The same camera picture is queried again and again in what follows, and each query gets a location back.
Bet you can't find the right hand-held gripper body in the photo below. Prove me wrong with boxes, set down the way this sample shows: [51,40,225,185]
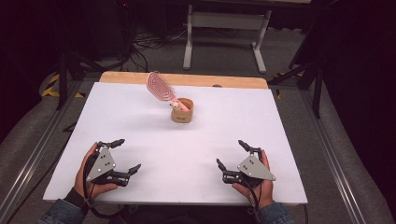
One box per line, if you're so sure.
[221,146,277,189]

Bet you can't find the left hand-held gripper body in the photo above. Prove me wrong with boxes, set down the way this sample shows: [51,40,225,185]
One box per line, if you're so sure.
[85,141,131,188]

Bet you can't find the tan round holder cup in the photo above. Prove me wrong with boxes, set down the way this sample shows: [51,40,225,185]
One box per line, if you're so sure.
[169,97,194,124]

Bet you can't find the pink hair brush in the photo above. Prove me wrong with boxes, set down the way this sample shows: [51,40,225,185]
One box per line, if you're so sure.
[146,71,191,113]

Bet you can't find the person's left hand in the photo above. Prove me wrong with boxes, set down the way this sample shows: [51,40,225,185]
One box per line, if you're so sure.
[73,141,120,201]

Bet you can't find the person's right hand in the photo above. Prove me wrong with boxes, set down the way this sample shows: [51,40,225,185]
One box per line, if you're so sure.
[231,148,276,211]

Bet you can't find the white board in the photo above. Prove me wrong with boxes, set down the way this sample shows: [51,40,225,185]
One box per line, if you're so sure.
[42,81,309,206]

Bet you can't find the wooden table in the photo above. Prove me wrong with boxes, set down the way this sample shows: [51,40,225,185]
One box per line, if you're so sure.
[99,71,269,91]

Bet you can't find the black metal stand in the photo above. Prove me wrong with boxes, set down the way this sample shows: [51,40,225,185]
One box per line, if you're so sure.
[55,49,108,112]
[267,52,326,119]

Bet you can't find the right hand-held gripper cable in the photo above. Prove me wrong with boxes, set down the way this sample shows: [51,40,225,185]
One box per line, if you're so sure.
[243,181,263,224]

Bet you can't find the aluminium rail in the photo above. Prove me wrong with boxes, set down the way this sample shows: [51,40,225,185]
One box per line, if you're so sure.
[0,79,86,220]
[299,89,368,224]

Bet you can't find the black floor cables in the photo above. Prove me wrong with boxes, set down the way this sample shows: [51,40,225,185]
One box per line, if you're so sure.
[129,26,190,73]

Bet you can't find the grey metal table frame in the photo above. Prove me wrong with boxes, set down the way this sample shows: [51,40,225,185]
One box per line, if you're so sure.
[182,4,273,75]

